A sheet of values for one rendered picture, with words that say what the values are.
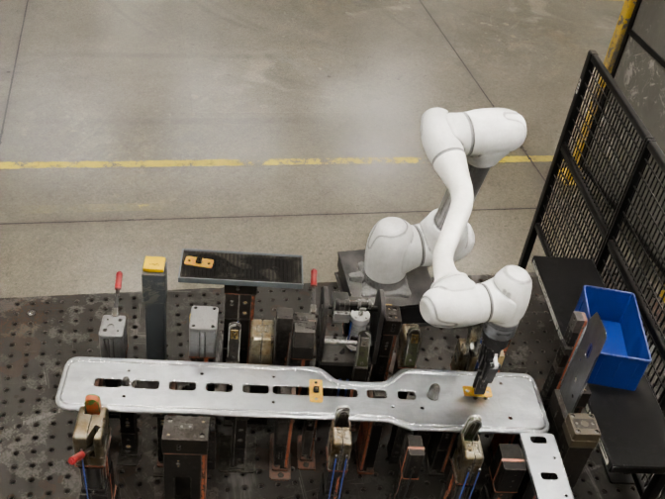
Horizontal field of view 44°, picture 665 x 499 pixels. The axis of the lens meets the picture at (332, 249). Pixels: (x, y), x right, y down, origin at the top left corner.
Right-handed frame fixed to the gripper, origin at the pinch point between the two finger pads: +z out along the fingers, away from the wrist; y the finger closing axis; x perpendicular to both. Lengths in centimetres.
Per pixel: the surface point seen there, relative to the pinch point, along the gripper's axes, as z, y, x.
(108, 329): 0, -15, -107
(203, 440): 4, 21, -77
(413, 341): -1.1, -14.2, -18.2
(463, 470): 7.6, 25.0, -7.8
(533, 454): 6.6, 19.8, 12.6
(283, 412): 7, 8, -56
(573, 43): 108, -494, 201
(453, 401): 6.6, 1.9, -6.9
